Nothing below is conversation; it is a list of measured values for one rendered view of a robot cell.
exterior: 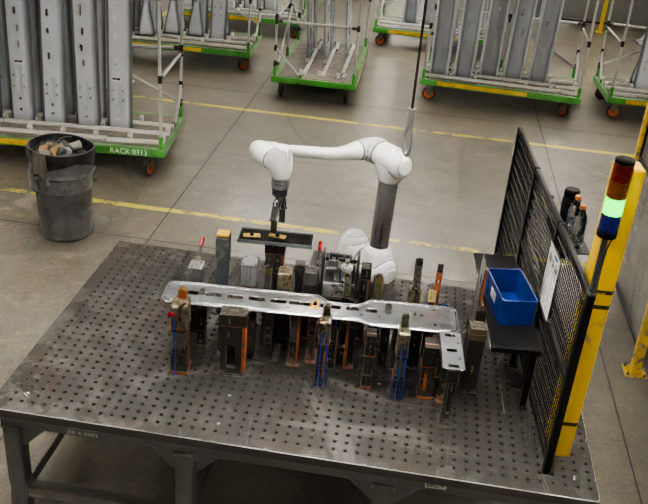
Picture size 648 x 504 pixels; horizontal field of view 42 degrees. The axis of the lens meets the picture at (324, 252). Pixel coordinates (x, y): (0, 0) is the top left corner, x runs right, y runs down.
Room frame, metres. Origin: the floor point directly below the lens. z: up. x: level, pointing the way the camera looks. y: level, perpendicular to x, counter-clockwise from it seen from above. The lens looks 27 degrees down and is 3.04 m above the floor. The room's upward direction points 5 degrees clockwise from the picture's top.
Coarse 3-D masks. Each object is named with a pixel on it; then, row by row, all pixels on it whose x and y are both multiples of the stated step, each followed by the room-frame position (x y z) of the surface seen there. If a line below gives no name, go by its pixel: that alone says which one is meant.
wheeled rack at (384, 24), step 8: (384, 0) 13.53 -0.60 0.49; (376, 8) 12.63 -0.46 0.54; (384, 8) 13.54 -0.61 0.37; (376, 16) 12.62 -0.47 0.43; (384, 16) 13.39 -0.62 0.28; (392, 16) 13.44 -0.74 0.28; (400, 16) 13.18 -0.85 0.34; (376, 24) 12.62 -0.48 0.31; (384, 24) 12.66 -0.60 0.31; (392, 24) 12.87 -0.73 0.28; (400, 24) 12.89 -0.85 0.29; (408, 24) 12.87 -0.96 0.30; (416, 24) 12.86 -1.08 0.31; (384, 32) 12.58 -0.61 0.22; (392, 32) 12.56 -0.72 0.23; (400, 32) 12.54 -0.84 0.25; (408, 32) 12.53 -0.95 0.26; (416, 32) 12.52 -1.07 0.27; (424, 32) 12.54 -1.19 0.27; (456, 32) 12.54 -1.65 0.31; (480, 32) 12.73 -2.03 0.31; (376, 40) 12.68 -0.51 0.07; (384, 40) 12.67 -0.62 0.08; (480, 40) 12.39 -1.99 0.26
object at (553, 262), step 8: (552, 240) 3.35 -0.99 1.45; (552, 248) 3.32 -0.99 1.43; (552, 256) 3.30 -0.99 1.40; (552, 264) 3.27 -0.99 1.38; (560, 264) 3.15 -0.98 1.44; (544, 272) 3.36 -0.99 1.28; (552, 272) 3.24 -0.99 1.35; (552, 280) 3.21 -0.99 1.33; (544, 288) 3.31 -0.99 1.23; (552, 288) 3.18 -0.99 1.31; (544, 296) 3.28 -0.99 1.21; (552, 296) 3.15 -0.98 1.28; (544, 304) 3.25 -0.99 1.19; (544, 312) 3.22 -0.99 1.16
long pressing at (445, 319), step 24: (168, 288) 3.42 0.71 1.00; (192, 288) 3.44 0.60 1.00; (216, 288) 3.46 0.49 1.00; (240, 288) 3.48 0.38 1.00; (264, 312) 3.30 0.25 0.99; (288, 312) 3.31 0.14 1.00; (312, 312) 3.32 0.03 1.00; (336, 312) 3.34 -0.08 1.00; (360, 312) 3.35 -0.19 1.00; (384, 312) 3.37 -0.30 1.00; (432, 312) 3.41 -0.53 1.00; (456, 312) 3.43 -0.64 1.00
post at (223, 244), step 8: (216, 240) 3.70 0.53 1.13; (224, 240) 3.70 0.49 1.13; (216, 248) 3.70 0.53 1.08; (224, 248) 3.70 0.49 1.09; (216, 256) 3.70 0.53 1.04; (224, 256) 3.70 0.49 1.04; (216, 264) 3.71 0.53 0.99; (224, 264) 3.71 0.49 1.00; (216, 272) 3.71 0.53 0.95; (224, 272) 3.71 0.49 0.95; (216, 280) 3.71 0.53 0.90; (224, 280) 3.71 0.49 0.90; (216, 296) 3.71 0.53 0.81; (216, 312) 3.71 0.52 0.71
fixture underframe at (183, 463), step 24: (24, 432) 2.87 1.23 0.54; (48, 432) 3.24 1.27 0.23; (72, 432) 2.83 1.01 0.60; (96, 432) 2.82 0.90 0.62; (24, 456) 2.87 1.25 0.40; (48, 456) 3.11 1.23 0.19; (168, 456) 2.81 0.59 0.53; (192, 456) 2.77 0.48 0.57; (216, 456) 2.77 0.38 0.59; (240, 456) 2.75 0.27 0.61; (24, 480) 2.86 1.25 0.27; (192, 480) 2.78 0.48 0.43; (360, 480) 2.73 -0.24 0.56; (384, 480) 2.69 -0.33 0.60; (408, 480) 2.68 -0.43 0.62
